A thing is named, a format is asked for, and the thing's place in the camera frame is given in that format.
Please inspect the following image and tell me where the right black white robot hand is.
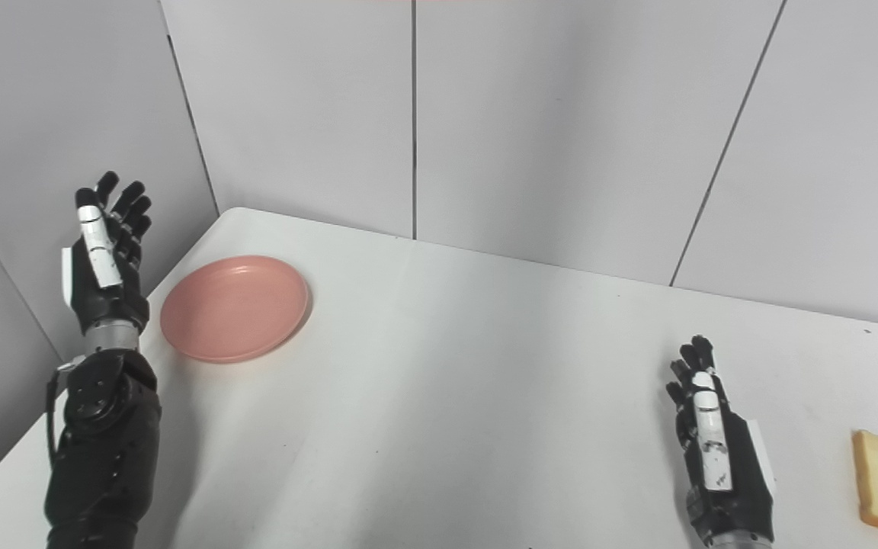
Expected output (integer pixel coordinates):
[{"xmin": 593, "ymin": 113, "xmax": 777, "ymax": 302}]
[{"xmin": 665, "ymin": 335, "xmax": 777, "ymax": 546}]

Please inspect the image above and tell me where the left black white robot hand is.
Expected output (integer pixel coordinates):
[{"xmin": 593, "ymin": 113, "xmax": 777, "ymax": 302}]
[{"xmin": 62, "ymin": 171, "xmax": 152, "ymax": 336}]

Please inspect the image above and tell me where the pink round plate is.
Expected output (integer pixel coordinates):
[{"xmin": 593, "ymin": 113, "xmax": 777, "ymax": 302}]
[{"xmin": 160, "ymin": 255, "xmax": 311, "ymax": 364}]

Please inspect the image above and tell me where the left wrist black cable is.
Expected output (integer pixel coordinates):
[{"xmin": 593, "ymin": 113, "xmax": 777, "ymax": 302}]
[{"xmin": 44, "ymin": 357, "xmax": 88, "ymax": 467}]

